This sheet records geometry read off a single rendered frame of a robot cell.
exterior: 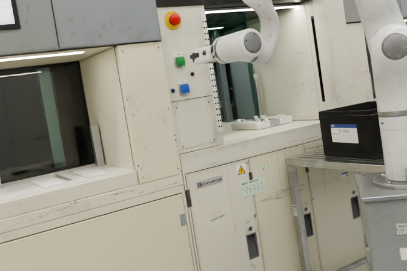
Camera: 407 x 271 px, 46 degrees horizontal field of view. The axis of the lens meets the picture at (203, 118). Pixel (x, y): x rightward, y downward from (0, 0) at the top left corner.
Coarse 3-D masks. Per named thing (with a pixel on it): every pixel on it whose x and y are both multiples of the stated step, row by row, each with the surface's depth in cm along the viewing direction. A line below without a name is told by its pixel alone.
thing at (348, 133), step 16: (320, 112) 188; (336, 112) 180; (352, 112) 172; (368, 112) 165; (320, 128) 190; (336, 128) 181; (352, 128) 173; (368, 128) 166; (336, 144) 183; (352, 144) 175; (368, 144) 168
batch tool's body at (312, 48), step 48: (192, 0) 178; (240, 0) 189; (288, 0) 203; (336, 0) 209; (192, 48) 178; (288, 48) 228; (336, 48) 208; (192, 96) 178; (288, 96) 234; (336, 96) 208; (192, 144) 177; (240, 144) 188; (288, 144) 200; (192, 192) 176; (240, 192) 187; (288, 192) 199; (336, 192) 213; (240, 240) 187; (288, 240) 199; (336, 240) 213
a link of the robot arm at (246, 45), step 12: (228, 36) 142; (240, 36) 136; (252, 36) 137; (216, 48) 146; (228, 48) 140; (240, 48) 136; (252, 48) 137; (228, 60) 145; (240, 60) 144; (252, 60) 144
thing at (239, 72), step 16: (224, 64) 285; (240, 64) 281; (224, 80) 285; (240, 80) 283; (224, 96) 285; (240, 96) 286; (224, 112) 287; (240, 112) 288; (256, 192) 191; (352, 192) 218; (304, 208) 203
